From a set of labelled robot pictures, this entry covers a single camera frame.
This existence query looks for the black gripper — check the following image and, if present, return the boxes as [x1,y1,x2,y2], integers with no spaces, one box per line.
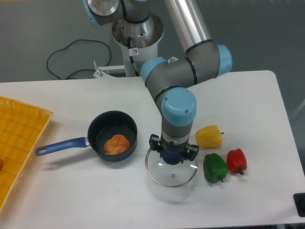
[149,134,199,163]

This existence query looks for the glass pot lid blue knob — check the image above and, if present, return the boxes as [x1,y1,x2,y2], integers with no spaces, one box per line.
[145,149,199,188]

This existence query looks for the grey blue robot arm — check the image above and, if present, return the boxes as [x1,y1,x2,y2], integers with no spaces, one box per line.
[83,0,232,165]

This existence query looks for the yellow bell pepper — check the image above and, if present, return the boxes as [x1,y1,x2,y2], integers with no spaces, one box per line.
[195,125,223,149]

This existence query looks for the green bell pepper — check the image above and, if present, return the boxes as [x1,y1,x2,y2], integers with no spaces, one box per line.
[203,153,228,184]

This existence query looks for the orange bread roll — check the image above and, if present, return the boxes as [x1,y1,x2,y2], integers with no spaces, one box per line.
[104,135,131,155]

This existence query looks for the red bell pepper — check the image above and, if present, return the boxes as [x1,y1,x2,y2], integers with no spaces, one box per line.
[226,148,247,175]

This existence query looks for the black device at table corner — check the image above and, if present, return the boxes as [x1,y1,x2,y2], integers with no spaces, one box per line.
[293,193,305,217]

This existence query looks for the yellow woven basket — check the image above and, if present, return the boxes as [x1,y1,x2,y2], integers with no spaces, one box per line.
[0,96,53,209]

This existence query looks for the dark saucepan blue handle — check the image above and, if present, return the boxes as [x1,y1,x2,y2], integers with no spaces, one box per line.
[35,111,137,162]

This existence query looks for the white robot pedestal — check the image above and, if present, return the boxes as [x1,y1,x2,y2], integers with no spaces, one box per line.
[92,14,180,79]

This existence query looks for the black floor cable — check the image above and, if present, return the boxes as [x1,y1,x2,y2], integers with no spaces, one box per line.
[46,39,112,80]

